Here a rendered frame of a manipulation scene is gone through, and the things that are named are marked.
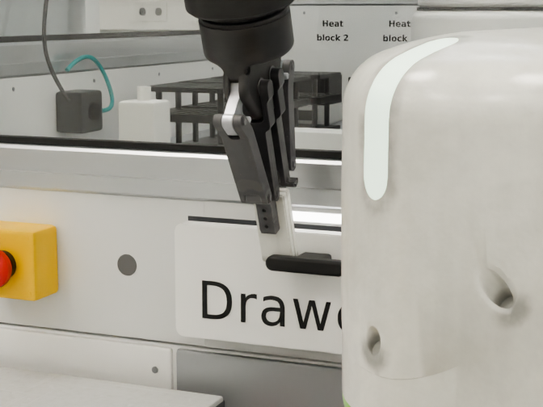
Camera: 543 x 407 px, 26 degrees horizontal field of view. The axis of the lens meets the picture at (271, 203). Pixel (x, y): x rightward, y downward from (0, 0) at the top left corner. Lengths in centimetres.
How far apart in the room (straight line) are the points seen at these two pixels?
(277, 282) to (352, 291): 58
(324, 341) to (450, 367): 61
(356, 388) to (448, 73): 14
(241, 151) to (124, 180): 24
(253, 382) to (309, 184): 20
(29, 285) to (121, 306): 9
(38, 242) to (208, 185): 19
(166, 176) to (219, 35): 25
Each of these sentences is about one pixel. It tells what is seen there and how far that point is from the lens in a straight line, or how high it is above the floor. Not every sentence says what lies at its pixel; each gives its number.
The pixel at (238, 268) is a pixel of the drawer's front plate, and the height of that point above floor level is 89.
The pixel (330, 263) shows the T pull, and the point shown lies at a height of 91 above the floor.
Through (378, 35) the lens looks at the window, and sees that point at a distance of 107.
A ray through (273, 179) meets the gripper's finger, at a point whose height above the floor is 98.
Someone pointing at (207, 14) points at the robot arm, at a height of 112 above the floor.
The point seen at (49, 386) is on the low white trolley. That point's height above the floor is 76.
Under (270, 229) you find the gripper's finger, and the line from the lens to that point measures 102.
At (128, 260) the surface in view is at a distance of 118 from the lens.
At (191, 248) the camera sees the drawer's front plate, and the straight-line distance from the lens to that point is 111.
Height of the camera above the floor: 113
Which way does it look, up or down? 9 degrees down
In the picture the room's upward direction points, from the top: straight up
